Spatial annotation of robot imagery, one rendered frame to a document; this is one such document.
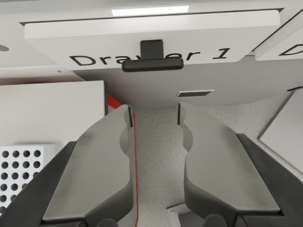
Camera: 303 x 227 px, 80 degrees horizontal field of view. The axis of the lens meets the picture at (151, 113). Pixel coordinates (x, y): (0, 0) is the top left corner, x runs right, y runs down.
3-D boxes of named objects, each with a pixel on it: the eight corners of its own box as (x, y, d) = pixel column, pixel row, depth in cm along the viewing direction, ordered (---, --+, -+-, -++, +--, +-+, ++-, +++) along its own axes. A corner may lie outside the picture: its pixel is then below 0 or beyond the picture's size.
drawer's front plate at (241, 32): (238, 61, 31) (284, 24, 20) (67, 70, 31) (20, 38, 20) (237, 52, 31) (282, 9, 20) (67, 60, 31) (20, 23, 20)
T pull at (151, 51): (182, 70, 23) (184, 66, 21) (122, 73, 23) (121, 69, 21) (181, 42, 23) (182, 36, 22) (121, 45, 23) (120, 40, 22)
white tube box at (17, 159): (53, 209, 35) (41, 219, 31) (10, 210, 35) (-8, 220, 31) (55, 143, 36) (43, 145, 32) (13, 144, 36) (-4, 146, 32)
